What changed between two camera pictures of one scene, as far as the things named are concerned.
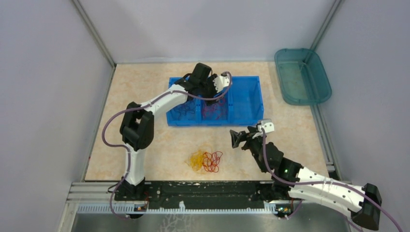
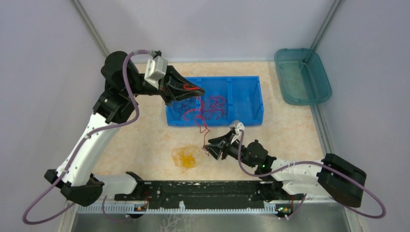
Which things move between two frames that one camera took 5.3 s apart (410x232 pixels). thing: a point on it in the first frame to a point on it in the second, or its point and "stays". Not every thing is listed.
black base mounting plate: [194, 194] stays
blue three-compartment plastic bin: [242, 106] stays
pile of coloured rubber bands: [196, 161] to [185, 156]
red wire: [211, 161] to [200, 111]
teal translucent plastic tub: [302, 78] stays
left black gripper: [210, 80] to [174, 78]
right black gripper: [236, 137] to [216, 150]
